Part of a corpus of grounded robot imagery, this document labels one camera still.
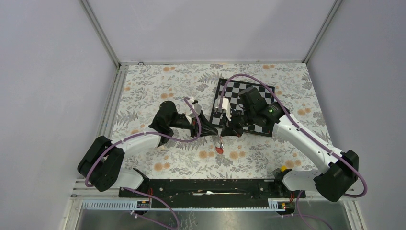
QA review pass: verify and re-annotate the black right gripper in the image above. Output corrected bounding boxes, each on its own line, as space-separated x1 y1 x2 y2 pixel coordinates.
221 107 256 138

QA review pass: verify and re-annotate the white slotted cable duct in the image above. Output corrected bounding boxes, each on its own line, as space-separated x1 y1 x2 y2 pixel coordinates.
82 199 286 212

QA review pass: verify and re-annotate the black white chessboard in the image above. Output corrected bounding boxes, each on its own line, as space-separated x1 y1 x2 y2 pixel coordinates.
208 78 276 138

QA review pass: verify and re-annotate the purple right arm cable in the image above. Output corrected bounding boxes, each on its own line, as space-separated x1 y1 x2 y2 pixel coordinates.
217 73 369 230

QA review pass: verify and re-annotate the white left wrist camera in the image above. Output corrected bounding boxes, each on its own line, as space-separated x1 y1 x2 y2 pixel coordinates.
185 98 202 124

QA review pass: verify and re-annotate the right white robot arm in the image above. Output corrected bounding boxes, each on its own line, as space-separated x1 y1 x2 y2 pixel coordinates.
214 87 360 202

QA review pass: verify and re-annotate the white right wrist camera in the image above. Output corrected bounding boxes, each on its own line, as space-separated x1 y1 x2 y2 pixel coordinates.
214 98 232 121

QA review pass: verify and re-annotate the aluminium frame rail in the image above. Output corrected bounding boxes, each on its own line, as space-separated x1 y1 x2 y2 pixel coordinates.
79 0 125 137

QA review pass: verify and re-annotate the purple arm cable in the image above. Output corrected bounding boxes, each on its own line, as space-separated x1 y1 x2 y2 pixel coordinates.
217 73 369 230
84 97 203 230

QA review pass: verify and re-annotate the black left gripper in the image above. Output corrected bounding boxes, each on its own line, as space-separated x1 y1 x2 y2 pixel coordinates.
169 110 218 138

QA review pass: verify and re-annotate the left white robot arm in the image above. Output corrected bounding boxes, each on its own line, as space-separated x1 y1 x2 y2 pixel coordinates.
78 98 224 197

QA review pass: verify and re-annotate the floral patterned table mat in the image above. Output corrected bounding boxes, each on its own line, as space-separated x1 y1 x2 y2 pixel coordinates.
101 63 337 180

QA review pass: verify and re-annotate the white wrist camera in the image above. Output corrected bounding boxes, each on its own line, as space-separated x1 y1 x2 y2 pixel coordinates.
185 98 202 124
214 98 232 121

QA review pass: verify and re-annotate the metal keyring holder red handle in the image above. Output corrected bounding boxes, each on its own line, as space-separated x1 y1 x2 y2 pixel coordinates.
212 135 224 155

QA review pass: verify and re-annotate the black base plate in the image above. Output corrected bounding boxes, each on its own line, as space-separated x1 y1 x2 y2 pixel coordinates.
137 179 306 203

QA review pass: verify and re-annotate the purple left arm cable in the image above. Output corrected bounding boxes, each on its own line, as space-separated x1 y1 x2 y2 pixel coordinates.
84 97 203 230

